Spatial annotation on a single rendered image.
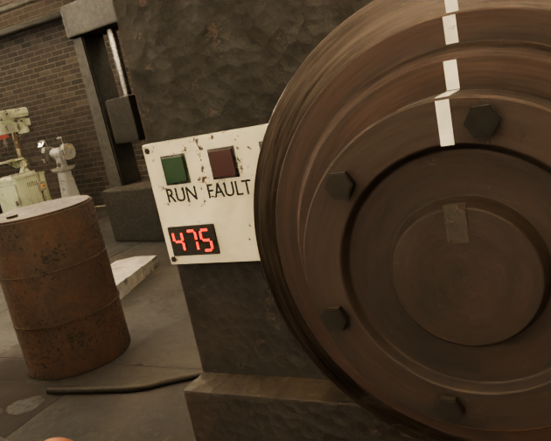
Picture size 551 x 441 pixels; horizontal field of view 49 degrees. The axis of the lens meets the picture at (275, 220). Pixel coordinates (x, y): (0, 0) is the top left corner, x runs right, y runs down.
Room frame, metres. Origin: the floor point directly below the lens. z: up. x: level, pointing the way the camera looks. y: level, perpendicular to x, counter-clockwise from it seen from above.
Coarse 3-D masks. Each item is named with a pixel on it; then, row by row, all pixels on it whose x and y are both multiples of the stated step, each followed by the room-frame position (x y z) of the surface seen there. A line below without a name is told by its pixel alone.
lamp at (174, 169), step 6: (180, 156) 0.83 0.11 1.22; (162, 162) 0.85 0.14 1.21; (168, 162) 0.84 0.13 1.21; (174, 162) 0.84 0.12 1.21; (180, 162) 0.83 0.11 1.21; (168, 168) 0.84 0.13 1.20; (174, 168) 0.84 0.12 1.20; (180, 168) 0.83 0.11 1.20; (168, 174) 0.84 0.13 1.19; (174, 174) 0.84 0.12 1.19; (180, 174) 0.83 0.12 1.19; (186, 174) 0.83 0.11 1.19; (168, 180) 0.84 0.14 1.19; (174, 180) 0.84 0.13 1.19; (180, 180) 0.83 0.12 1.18; (186, 180) 0.83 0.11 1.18
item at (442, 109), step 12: (444, 0) 0.52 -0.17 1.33; (456, 0) 0.52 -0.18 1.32; (444, 24) 0.51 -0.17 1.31; (456, 24) 0.50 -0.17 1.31; (456, 36) 0.50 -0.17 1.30; (456, 60) 0.49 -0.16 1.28; (444, 72) 0.49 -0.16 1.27; (456, 72) 0.49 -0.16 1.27; (456, 84) 0.49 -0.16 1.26; (444, 108) 0.45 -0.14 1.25; (444, 120) 0.45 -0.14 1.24; (444, 132) 0.45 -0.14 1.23; (444, 144) 0.45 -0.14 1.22
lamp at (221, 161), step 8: (208, 152) 0.81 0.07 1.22; (216, 152) 0.80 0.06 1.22; (224, 152) 0.80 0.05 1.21; (232, 152) 0.79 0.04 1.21; (216, 160) 0.80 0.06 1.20; (224, 160) 0.80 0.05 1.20; (232, 160) 0.79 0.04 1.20; (216, 168) 0.80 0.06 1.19; (224, 168) 0.80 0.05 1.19; (232, 168) 0.79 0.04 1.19; (216, 176) 0.81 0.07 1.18; (224, 176) 0.80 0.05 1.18
